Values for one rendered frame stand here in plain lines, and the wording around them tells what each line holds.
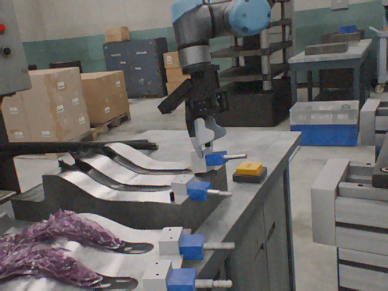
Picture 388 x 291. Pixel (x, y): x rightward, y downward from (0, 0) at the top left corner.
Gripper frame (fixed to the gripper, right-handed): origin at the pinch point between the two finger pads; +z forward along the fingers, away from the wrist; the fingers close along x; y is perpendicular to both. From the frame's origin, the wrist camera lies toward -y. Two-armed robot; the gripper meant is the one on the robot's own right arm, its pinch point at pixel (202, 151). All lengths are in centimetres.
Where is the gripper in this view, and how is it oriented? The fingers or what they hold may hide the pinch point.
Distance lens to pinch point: 98.7
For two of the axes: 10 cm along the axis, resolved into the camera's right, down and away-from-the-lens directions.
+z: 1.7, 9.8, 0.8
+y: 8.8, -1.2, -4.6
